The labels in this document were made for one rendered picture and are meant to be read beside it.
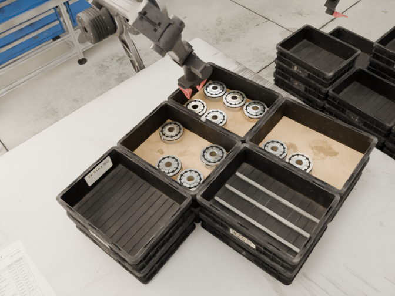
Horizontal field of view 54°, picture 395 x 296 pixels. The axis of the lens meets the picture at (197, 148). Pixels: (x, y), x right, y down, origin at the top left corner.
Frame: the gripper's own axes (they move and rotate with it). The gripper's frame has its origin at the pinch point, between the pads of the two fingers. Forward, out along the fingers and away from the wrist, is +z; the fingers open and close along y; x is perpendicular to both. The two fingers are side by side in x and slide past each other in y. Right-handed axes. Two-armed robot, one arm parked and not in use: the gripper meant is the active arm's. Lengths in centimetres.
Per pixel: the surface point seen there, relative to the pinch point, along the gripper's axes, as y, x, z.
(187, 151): -17.6, -13.3, 11.5
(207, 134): -8.1, -15.5, 7.3
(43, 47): 1, 174, 66
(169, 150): -22.2, -7.3, 11.5
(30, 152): -62, 49, 25
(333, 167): 15, -61, 11
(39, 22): 7, 177, 47
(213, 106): 7.9, -3.4, 11.8
